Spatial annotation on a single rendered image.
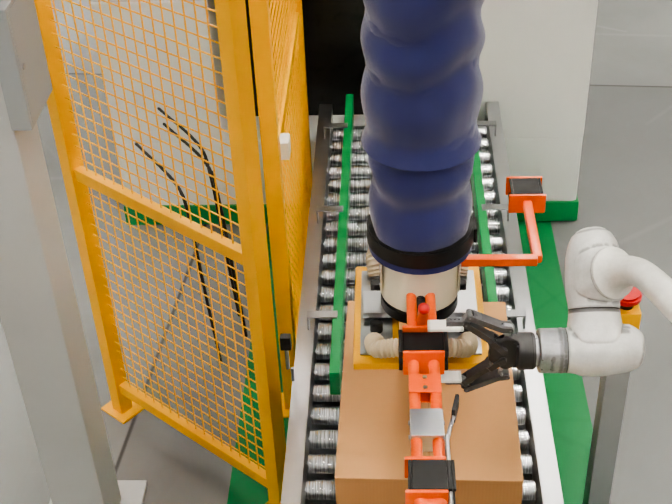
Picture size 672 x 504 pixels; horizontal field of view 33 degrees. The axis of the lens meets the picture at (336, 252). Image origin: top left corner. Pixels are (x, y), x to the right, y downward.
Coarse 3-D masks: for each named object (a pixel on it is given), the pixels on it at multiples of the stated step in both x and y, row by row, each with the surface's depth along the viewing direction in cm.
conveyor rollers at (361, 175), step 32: (480, 128) 432; (352, 160) 420; (480, 160) 417; (352, 192) 400; (352, 224) 384; (352, 256) 369; (352, 288) 355; (320, 320) 350; (320, 352) 333; (320, 416) 312; (320, 448) 306; (320, 480) 292
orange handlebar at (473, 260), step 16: (528, 208) 261; (528, 224) 256; (480, 256) 247; (496, 256) 247; (512, 256) 246; (528, 256) 246; (416, 304) 236; (432, 304) 234; (416, 320) 231; (416, 368) 219; (432, 368) 219; (416, 384) 215; (432, 384) 214; (416, 400) 212; (432, 400) 212; (416, 448) 202
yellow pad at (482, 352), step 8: (472, 272) 261; (464, 280) 255; (472, 280) 259; (464, 288) 254; (472, 288) 256; (480, 288) 257; (480, 296) 255; (480, 304) 253; (464, 328) 243; (448, 336) 243; (456, 336) 243; (480, 344) 241; (480, 352) 239; (448, 360) 238; (456, 360) 238; (464, 360) 238; (472, 360) 238; (480, 360) 238; (448, 368) 238; (456, 368) 238; (464, 368) 238
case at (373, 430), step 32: (352, 320) 281; (352, 352) 271; (352, 384) 262; (384, 384) 262; (512, 384) 260; (352, 416) 254; (384, 416) 254; (448, 416) 253; (480, 416) 252; (512, 416) 252; (352, 448) 246; (384, 448) 246; (480, 448) 245; (512, 448) 244; (352, 480) 240; (384, 480) 239; (480, 480) 237; (512, 480) 237
